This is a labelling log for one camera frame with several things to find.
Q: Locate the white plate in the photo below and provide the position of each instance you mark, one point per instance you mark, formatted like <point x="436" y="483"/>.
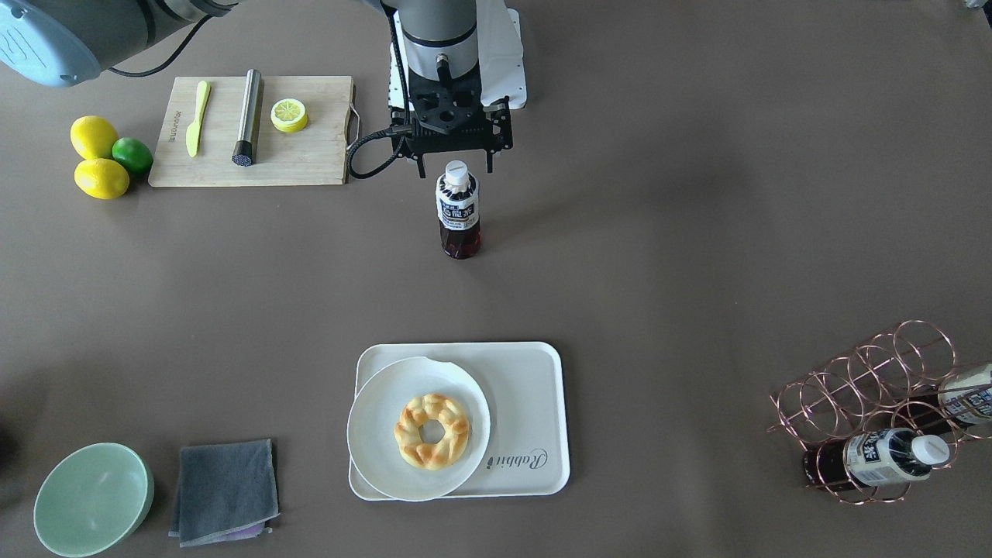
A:
<point x="370" y="431"/>

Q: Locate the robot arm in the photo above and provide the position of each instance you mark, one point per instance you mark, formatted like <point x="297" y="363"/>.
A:
<point x="64" y="43"/>

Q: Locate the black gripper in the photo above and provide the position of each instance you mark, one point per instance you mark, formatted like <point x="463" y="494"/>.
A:
<point x="500" y="129"/>

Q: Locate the grey folded cloth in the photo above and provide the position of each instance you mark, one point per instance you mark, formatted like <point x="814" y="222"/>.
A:
<point x="225" y="492"/>

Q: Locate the steel muddler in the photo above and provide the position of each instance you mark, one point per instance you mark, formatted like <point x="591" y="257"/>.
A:
<point x="244" y="151"/>

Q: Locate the cream serving tray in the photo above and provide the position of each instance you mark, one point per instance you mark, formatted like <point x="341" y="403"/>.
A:
<point x="527" y="453"/>

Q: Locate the yellow plastic knife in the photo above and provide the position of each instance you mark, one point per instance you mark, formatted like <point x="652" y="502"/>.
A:
<point x="193" y="132"/>

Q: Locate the yellow lemon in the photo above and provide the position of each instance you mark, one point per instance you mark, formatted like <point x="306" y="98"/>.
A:
<point x="102" y="178"/>
<point x="93" y="137"/>

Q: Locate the half lemon slice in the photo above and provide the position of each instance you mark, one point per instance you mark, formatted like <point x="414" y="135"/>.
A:
<point x="289" y="115"/>

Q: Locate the wooden cutting board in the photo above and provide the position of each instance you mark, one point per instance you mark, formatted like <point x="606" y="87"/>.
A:
<point x="313" y="157"/>

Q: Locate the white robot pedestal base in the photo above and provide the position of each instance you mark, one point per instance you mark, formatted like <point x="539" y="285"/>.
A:
<point x="471" y="34"/>

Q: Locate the green lime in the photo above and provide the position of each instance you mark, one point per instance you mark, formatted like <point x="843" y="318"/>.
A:
<point x="134" y="155"/>

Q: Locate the mint green bowl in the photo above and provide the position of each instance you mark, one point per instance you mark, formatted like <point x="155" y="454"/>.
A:
<point x="92" y="500"/>

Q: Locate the yellow lemon lower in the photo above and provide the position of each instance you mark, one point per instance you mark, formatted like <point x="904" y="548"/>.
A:
<point x="102" y="178"/>

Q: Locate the tea bottle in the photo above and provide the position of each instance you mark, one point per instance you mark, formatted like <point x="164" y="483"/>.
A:
<point x="884" y="457"/>
<point x="457" y="203"/>
<point x="959" y="402"/>

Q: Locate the copper wire bottle rack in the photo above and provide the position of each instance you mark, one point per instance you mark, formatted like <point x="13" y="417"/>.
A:
<point x="863" y="389"/>

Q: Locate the glazed twisted donut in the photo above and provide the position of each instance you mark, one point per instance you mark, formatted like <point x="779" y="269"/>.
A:
<point x="432" y="432"/>

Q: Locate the yellow lemon upper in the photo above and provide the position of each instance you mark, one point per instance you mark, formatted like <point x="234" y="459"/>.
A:
<point x="93" y="137"/>

